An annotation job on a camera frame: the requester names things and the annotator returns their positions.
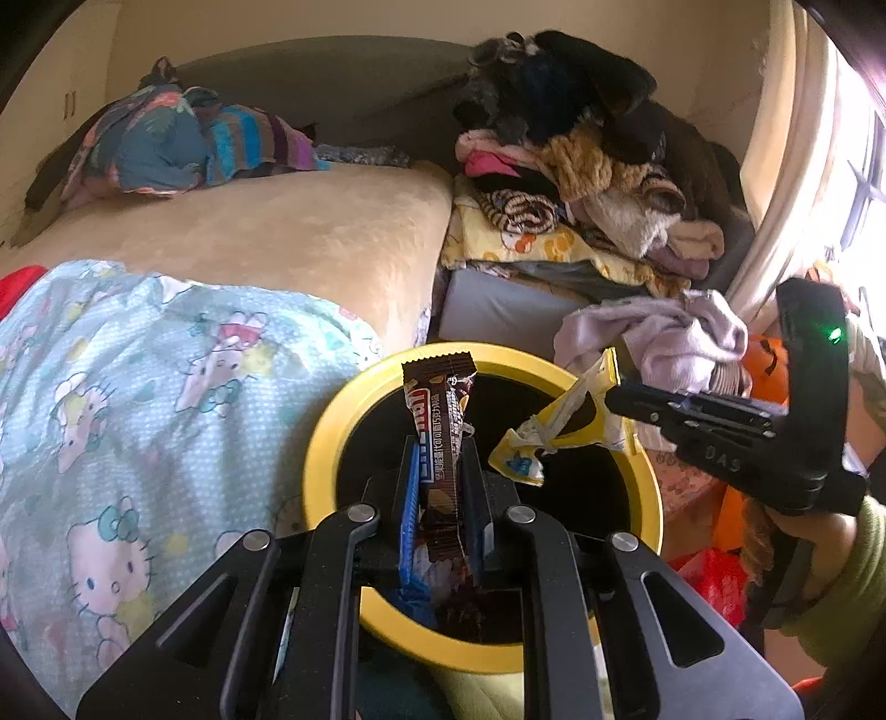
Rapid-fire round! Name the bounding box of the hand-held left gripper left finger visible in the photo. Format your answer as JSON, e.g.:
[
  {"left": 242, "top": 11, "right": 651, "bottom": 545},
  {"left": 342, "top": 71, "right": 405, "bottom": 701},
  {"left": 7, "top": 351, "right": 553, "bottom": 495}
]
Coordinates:
[{"left": 76, "top": 443, "right": 423, "bottom": 720}]

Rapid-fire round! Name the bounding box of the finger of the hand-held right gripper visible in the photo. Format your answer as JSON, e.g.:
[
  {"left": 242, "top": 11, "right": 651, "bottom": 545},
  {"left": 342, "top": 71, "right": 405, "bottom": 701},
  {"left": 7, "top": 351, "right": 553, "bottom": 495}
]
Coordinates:
[
  {"left": 605, "top": 384, "right": 694, "bottom": 435},
  {"left": 680, "top": 394, "right": 786, "bottom": 431}
]

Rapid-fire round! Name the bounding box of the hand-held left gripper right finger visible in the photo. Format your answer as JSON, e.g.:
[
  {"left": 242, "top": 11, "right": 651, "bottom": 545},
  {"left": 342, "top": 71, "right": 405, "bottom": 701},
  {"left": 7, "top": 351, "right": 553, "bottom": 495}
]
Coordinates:
[{"left": 460, "top": 439, "right": 807, "bottom": 720}]

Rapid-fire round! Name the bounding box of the brown chocolate bar wrapper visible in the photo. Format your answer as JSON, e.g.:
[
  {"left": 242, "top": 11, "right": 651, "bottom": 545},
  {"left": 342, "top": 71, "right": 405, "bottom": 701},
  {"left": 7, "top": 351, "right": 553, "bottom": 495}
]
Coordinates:
[{"left": 403, "top": 352, "right": 478, "bottom": 565}]

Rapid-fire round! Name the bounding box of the yellow white wrapper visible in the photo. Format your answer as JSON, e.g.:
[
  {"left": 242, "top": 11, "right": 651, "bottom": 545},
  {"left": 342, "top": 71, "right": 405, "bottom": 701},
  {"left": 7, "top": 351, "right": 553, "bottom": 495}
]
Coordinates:
[{"left": 488, "top": 346, "right": 641, "bottom": 489}]

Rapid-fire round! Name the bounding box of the yellow rimmed black trash bin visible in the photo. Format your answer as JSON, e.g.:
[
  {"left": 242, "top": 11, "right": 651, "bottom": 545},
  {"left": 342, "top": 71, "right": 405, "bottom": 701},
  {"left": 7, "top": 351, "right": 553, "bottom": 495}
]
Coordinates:
[{"left": 302, "top": 342, "right": 666, "bottom": 674}]

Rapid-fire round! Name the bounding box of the person's right forearm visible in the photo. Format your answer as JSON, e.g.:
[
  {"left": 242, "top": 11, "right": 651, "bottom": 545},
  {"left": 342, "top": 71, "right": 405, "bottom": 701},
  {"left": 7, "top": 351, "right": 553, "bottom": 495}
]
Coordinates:
[{"left": 782, "top": 495, "right": 886, "bottom": 666}]

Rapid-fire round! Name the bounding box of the person's right hand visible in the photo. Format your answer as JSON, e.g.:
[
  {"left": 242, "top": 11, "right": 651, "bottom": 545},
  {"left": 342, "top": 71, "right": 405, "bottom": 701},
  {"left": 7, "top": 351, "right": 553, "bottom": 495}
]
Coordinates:
[{"left": 771, "top": 508, "right": 863, "bottom": 596}]

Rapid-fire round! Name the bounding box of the orange pumpkin bag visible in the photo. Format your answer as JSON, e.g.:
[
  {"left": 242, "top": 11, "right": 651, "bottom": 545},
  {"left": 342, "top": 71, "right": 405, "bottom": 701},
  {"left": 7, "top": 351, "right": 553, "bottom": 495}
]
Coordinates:
[{"left": 744, "top": 334, "right": 791, "bottom": 403}]

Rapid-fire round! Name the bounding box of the lavender cloth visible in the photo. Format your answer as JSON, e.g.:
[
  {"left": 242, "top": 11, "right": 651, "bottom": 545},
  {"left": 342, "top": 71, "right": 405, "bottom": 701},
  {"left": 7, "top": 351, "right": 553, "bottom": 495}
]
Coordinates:
[{"left": 557, "top": 289, "right": 750, "bottom": 395}]

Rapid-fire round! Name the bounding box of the pink patterned cloth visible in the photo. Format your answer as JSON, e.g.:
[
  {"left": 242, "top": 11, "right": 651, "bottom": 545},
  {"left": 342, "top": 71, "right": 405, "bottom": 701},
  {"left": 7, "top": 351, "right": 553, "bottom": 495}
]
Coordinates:
[{"left": 651, "top": 450, "right": 728, "bottom": 548}]

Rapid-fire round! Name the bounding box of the red printed shopping bag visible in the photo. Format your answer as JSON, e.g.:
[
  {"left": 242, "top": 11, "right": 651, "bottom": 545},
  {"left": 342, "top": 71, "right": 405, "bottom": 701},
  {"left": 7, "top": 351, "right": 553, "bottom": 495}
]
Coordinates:
[{"left": 674, "top": 547, "right": 752, "bottom": 628}]

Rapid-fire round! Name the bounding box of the grey storage box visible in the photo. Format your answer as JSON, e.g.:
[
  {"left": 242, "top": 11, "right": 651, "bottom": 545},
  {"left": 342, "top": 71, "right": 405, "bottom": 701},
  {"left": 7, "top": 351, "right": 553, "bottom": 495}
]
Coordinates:
[{"left": 436, "top": 266, "right": 589, "bottom": 347}]

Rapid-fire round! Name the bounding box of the person's light green jacket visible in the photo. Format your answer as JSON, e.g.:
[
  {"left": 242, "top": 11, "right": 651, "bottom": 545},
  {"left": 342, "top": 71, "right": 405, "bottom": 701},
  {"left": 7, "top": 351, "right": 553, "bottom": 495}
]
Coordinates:
[{"left": 443, "top": 665, "right": 527, "bottom": 720}]

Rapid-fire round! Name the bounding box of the person's dark trouser leg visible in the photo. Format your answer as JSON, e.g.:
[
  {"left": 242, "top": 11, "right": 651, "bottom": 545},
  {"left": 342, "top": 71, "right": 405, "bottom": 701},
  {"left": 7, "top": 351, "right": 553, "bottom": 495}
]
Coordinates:
[{"left": 360, "top": 671, "right": 444, "bottom": 720}]

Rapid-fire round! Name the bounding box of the pile of clothes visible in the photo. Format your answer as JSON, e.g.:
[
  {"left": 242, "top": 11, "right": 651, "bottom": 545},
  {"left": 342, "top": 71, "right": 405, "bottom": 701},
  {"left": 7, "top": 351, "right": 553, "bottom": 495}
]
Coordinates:
[{"left": 439, "top": 31, "right": 755, "bottom": 299}]

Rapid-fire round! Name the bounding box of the cream curtain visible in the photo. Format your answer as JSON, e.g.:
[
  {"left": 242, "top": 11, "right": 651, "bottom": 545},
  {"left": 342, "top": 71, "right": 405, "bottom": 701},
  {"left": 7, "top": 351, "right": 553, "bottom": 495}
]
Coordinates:
[{"left": 727, "top": 14, "right": 859, "bottom": 333}]

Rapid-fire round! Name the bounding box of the window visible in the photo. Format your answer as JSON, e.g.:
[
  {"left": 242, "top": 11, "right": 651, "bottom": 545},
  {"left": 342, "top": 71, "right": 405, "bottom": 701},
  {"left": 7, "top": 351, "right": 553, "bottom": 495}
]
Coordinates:
[{"left": 823, "top": 69, "right": 886, "bottom": 292}]

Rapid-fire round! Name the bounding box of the light blue cartoon blanket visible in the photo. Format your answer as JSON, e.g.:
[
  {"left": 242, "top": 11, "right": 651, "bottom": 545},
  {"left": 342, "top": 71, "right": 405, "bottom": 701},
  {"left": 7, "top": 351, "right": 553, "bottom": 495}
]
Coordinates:
[{"left": 0, "top": 259, "right": 385, "bottom": 714}]

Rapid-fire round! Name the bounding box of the beige bed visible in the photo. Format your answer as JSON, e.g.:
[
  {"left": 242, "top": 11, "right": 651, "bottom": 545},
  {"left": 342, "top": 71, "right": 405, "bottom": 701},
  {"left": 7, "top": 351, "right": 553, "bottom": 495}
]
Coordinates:
[{"left": 0, "top": 162, "right": 454, "bottom": 347}]

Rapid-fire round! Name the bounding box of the grey patterned cloth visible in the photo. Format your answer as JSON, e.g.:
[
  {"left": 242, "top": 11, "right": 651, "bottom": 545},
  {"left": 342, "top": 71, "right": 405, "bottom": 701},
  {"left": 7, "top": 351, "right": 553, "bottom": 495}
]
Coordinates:
[{"left": 315, "top": 142, "right": 413, "bottom": 168}]

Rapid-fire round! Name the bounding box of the striped blanket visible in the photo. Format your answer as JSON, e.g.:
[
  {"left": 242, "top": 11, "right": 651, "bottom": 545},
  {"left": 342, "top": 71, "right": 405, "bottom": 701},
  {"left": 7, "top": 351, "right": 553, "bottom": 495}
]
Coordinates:
[{"left": 208, "top": 104, "right": 323, "bottom": 174}]

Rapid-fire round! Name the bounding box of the grey upholstered headboard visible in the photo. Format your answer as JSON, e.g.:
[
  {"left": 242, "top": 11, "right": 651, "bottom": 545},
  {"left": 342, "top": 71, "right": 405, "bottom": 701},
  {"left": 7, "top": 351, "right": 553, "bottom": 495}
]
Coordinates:
[{"left": 176, "top": 38, "right": 486, "bottom": 150}]

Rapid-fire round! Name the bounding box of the pile of folded bedding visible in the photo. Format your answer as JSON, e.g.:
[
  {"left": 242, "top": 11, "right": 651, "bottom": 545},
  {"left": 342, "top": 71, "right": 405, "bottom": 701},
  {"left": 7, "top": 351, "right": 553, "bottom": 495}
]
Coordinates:
[{"left": 65, "top": 59, "right": 223, "bottom": 202}]

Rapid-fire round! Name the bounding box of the red pink blanket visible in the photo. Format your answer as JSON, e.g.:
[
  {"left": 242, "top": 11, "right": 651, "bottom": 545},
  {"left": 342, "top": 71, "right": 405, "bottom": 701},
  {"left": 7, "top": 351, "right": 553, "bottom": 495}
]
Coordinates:
[{"left": 0, "top": 266, "right": 49, "bottom": 323}]

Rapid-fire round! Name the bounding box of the brown folded blanket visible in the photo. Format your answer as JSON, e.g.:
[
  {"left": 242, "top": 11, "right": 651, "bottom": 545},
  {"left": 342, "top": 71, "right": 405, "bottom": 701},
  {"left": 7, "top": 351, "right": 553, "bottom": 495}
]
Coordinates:
[{"left": 24, "top": 131, "right": 91, "bottom": 209}]

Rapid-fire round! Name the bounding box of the cream wardrobe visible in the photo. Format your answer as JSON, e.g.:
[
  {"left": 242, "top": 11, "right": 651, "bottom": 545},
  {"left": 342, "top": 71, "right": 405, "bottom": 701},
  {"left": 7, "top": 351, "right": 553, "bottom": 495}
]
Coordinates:
[{"left": 0, "top": 42, "right": 119, "bottom": 243}]

